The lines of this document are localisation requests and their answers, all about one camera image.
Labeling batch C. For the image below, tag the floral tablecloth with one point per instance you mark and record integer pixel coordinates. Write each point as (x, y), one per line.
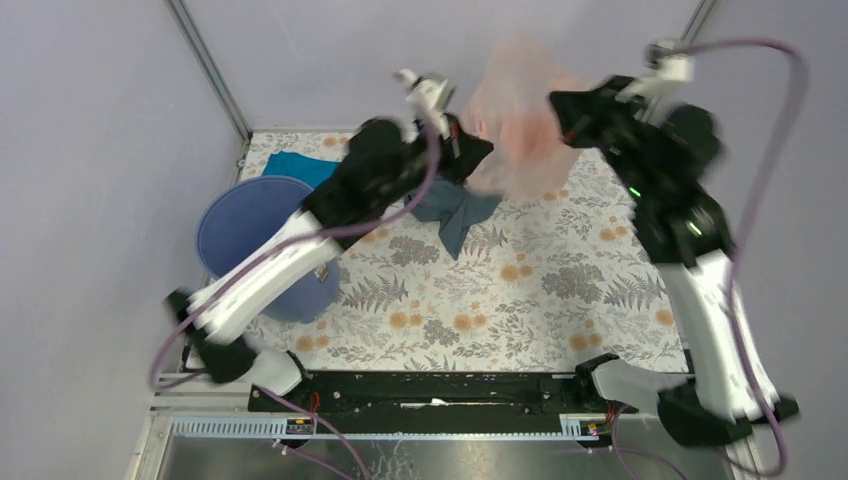
(541, 286)

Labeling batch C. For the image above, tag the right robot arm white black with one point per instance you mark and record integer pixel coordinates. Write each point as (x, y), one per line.
(686, 237)

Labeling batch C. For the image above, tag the grey-blue shirt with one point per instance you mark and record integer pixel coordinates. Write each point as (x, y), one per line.
(456, 209)

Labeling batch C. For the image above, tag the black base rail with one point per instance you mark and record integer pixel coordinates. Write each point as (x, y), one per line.
(349, 394)

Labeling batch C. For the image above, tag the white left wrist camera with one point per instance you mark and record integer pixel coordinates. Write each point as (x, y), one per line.
(429, 95)

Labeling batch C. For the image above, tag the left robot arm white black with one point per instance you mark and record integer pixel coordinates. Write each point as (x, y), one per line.
(383, 175)

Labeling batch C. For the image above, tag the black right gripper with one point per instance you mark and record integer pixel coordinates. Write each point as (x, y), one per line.
(579, 114)

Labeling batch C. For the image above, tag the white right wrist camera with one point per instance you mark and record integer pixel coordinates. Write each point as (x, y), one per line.
(669, 70)

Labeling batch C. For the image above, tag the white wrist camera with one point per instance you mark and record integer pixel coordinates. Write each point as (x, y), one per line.
(669, 70)
(429, 95)

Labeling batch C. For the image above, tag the teal cloth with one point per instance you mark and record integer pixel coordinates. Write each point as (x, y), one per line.
(308, 170)

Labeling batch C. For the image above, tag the white slotted cable duct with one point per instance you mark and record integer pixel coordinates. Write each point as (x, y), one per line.
(428, 425)

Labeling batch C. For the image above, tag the blue plastic trash bin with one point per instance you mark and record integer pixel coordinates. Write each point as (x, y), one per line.
(246, 216)

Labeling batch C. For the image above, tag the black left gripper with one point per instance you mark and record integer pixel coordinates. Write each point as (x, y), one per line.
(460, 151)

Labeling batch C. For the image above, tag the pink plastic trash bag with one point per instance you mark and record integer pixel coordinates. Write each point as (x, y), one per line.
(510, 109)

